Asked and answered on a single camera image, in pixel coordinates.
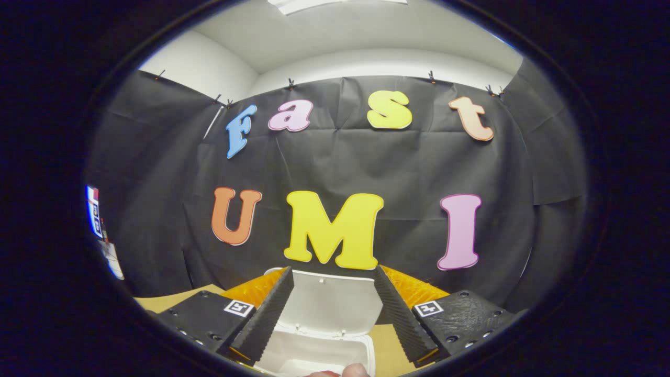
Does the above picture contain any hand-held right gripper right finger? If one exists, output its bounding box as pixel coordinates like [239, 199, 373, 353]
[373, 264, 520, 368]

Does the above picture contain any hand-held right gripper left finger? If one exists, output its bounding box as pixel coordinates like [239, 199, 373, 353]
[154, 266, 295, 367]

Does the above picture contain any white desktop garbage bin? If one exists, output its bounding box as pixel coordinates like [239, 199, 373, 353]
[251, 267, 384, 377]

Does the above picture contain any wooden desktop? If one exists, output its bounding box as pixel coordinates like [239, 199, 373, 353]
[133, 284, 419, 377]

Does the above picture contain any white side table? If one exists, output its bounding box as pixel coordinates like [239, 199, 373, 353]
[101, 240, 126, 281]

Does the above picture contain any black backdrop cloth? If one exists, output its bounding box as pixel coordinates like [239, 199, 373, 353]
[84, 55, 589, 315]

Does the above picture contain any computer monitor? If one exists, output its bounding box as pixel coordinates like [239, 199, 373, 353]
[85, 185, 104, 240]

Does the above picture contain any ceiling light panel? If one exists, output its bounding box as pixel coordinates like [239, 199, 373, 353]
[267, 0, 409, 15]

